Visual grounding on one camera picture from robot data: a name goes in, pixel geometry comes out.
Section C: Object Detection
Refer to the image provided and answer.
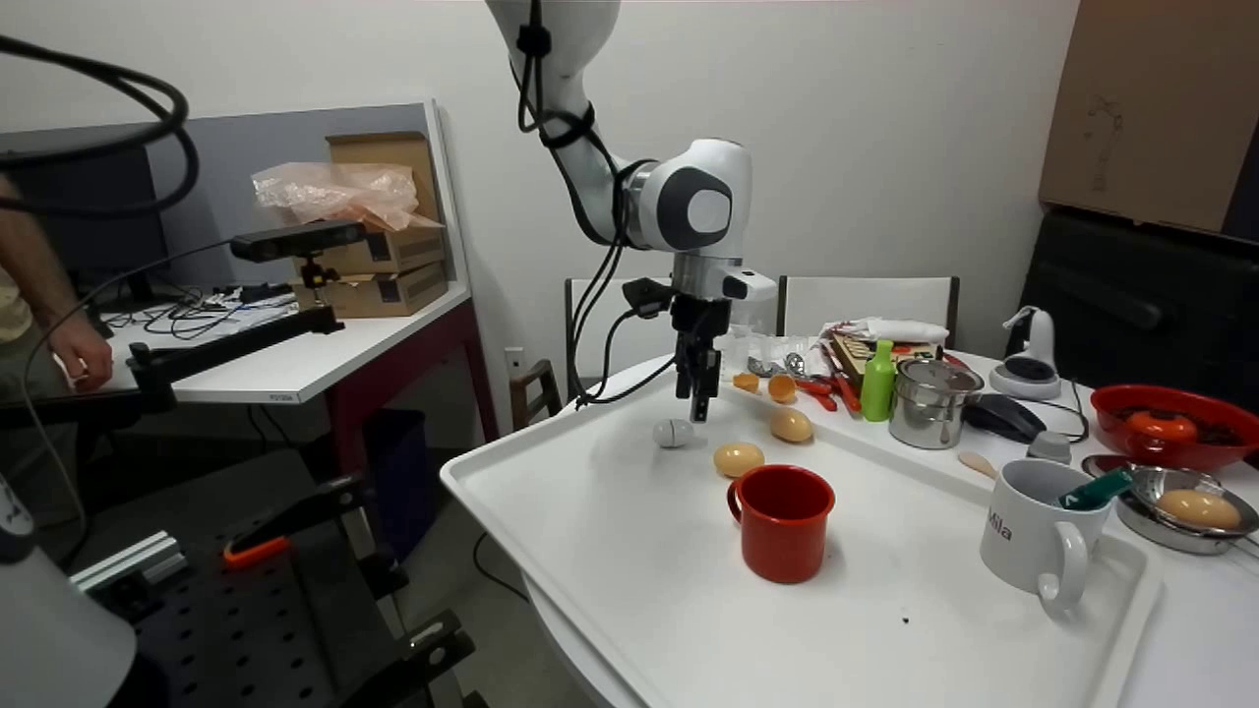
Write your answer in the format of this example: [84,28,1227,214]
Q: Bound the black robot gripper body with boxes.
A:
[673,294,726,361]

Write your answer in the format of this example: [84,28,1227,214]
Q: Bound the white egg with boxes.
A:
[652,420,696,448]

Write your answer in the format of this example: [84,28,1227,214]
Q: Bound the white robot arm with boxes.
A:
[484,0,750,420]

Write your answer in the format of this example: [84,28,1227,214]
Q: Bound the person's forearm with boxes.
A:
[0,209,76,340]

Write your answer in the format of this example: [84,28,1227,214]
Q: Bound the brown egg near cup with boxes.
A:
[713,441,764,479]

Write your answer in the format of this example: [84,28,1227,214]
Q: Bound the brown egg far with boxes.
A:
[771,408,813,446]

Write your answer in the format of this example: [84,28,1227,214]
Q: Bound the red metal cup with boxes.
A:
[726,466,833,588]

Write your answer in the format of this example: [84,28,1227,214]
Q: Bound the steel metal cup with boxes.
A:
[888,361,978,453]

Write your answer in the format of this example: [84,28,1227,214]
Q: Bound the steel bowl with egg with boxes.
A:
[1117,470,1259,554]

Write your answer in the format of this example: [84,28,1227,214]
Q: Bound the person's hand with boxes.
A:
[47,314,115,394]

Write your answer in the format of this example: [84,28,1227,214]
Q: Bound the white chair right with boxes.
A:
[779,276,956,344]

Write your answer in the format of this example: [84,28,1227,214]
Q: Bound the white plastic tray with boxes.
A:
[440,382,1160,708]

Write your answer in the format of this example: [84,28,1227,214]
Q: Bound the green plastic bottle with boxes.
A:
[863,340,897,420]

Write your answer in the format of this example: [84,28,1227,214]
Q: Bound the black computer mouse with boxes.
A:
[964,394,1044,446]

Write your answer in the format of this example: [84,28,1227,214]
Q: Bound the stacked cardboard boxes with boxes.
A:
[300,129,451,320]

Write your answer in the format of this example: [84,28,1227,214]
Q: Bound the pink plastic bag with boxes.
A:
[250,160,418,234]

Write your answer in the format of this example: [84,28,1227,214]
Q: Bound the white side desk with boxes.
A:
[50,281,498,476]

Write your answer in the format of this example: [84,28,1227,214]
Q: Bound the white ceramic mug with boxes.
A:
[978,462,1108,618]

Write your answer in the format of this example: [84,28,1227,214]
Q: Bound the black cabinet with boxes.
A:
[1021,209,1259,408]

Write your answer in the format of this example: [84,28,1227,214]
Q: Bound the red plastic bowl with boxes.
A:
[1088,386,1259,474]

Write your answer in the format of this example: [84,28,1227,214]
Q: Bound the large cardboard box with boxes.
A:
[1037,0,1259,242]

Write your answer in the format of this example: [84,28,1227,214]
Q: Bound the black stereo camera on stand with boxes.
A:
[228,219,364,265]

